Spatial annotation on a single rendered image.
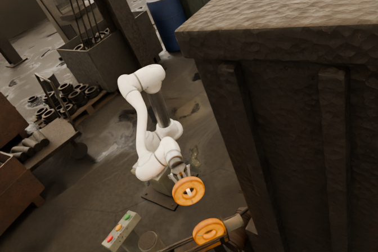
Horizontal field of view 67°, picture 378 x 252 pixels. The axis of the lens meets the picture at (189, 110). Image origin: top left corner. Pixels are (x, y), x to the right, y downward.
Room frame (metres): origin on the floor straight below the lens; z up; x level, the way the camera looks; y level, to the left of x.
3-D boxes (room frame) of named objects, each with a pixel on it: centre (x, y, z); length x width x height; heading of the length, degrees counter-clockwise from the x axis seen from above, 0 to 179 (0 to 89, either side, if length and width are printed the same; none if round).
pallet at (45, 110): (4.05, 1.54, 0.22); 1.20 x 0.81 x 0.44; 126
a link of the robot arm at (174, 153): (1.14, 0.17, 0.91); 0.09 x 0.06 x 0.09; 96
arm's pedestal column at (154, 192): (1.83, 0.43, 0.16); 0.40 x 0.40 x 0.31; 43
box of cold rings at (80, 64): (4.60, 0.75, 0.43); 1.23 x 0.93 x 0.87; 129
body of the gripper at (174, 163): (1.07, 0.17, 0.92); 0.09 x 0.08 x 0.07; 6
